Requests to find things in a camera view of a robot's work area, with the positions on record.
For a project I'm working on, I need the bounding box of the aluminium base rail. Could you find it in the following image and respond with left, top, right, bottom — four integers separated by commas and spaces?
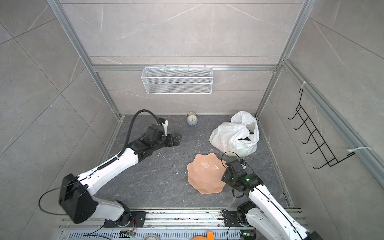
58, 208, 307, 240

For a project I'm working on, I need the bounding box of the pink wavy plastic bowl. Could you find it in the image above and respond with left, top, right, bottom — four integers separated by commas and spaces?
187, 153, 226, 195

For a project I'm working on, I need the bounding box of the orange object at bottom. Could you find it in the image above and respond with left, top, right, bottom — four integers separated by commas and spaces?
191, 232, 215, 240

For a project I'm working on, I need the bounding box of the aluminium frame rail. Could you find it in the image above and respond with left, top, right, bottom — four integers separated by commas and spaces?
47, 0, 121, 120

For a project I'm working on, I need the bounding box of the white plastic bag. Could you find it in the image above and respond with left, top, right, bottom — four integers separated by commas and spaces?
210, 111, 260, 158

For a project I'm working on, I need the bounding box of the light blue alarm clock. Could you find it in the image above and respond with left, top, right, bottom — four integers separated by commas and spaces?
187, 112, 198, 126

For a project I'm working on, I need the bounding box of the black wire hook rack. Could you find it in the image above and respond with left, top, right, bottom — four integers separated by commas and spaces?
288, 89, 355, 170

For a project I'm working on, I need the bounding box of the black corrugated cable conduit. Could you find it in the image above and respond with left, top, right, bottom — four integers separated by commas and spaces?
116, 109, 160, 158

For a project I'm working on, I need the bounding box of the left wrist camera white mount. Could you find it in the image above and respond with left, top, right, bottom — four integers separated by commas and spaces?
158, 118, 169, 136

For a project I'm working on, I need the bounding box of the white wire mesh basket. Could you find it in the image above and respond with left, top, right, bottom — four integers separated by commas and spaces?
141, 67, 214, 95

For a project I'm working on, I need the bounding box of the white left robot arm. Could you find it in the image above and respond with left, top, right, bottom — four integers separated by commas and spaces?
59, 125, 182, 227

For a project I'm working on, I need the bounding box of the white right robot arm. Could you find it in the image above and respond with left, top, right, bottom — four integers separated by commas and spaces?
222, 160, 322, 240

